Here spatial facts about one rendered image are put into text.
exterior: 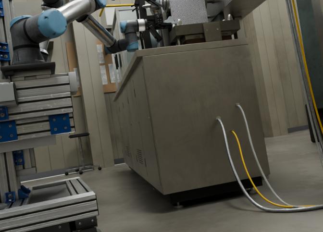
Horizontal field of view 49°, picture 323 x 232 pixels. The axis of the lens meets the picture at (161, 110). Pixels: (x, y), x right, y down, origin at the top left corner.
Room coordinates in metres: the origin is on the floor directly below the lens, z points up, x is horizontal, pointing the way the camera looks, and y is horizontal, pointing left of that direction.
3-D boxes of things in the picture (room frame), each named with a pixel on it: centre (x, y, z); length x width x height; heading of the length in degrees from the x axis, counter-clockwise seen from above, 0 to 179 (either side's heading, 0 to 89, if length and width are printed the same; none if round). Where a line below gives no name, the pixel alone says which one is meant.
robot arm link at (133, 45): (2.20, 0.13, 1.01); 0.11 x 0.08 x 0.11; 62
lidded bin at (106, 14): (5.15, 0.39, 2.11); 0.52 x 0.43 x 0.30; 108
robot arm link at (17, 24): (1.61, 0.56, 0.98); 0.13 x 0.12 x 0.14; 62
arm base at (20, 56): (1.62, 0.57, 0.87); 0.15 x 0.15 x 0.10
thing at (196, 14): (2.26, -0.27, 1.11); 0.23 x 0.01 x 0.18; 101
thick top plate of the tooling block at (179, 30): (2.15, -0.33, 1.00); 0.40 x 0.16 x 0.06; 101
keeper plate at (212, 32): (2.07, -0.36, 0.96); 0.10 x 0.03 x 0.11; 101
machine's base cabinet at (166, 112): (3.23, -0.01, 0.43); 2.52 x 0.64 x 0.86; 11
